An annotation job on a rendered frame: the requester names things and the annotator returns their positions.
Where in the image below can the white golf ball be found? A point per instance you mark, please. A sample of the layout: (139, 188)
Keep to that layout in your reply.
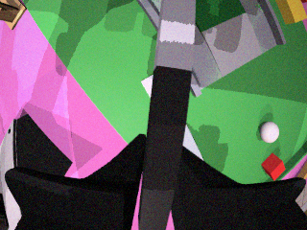
(269, 132)

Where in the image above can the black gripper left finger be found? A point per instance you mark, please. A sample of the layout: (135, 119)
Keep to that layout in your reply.
(105, 200)

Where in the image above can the red block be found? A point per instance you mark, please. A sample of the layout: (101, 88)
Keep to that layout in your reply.
(273, 166)

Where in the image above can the white flat bar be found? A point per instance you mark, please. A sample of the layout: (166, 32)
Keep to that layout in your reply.
(189, 142)

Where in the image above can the green rectangular mat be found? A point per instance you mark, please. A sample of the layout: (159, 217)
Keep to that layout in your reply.
(108, 47)

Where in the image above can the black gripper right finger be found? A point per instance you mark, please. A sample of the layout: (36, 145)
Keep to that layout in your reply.
(206, 199)

